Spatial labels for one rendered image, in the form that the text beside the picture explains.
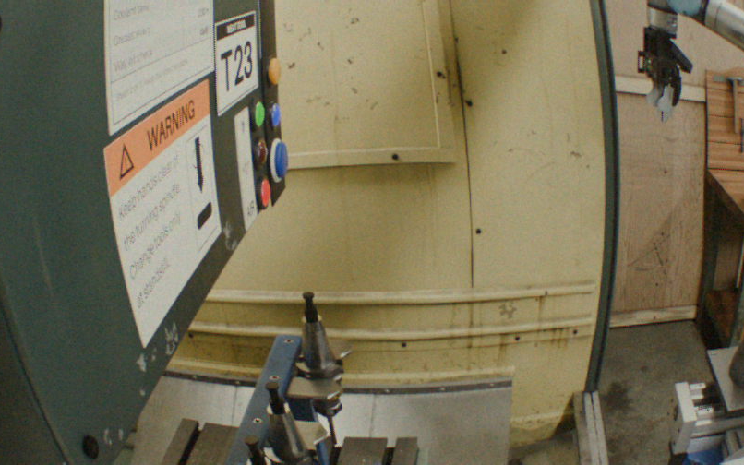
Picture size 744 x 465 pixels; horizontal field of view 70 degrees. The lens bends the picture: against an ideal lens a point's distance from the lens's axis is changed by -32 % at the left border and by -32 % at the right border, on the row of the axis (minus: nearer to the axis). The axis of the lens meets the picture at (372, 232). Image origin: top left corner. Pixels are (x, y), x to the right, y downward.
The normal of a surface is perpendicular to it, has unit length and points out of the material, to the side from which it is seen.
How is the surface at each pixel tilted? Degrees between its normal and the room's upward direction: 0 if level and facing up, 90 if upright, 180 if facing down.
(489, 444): 24
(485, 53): 90
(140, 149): 90
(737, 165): 90
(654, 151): 90
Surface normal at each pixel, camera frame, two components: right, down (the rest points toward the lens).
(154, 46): 0.99, -0.03
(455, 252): -0.12, 0.38
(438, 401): -0.12, -0.68
